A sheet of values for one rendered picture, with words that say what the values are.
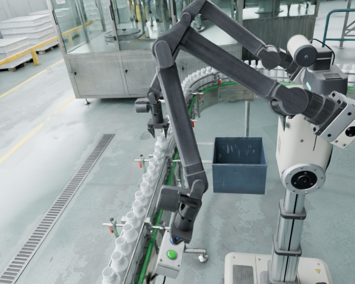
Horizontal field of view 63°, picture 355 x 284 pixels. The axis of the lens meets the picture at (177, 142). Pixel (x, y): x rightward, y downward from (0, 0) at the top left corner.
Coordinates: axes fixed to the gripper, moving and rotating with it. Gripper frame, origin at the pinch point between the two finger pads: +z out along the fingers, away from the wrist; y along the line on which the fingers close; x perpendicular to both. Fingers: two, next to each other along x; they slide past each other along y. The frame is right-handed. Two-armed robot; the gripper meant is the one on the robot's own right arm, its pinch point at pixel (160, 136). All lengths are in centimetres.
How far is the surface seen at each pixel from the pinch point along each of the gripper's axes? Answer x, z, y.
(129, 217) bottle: 52, 5, 1
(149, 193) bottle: 37.0, 6.4, -2.6
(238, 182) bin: -9, 37, -41
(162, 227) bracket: 52, 10, -11
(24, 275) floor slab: 14, 120, 121
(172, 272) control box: 69, 12, -18
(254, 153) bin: -39, 37, -52
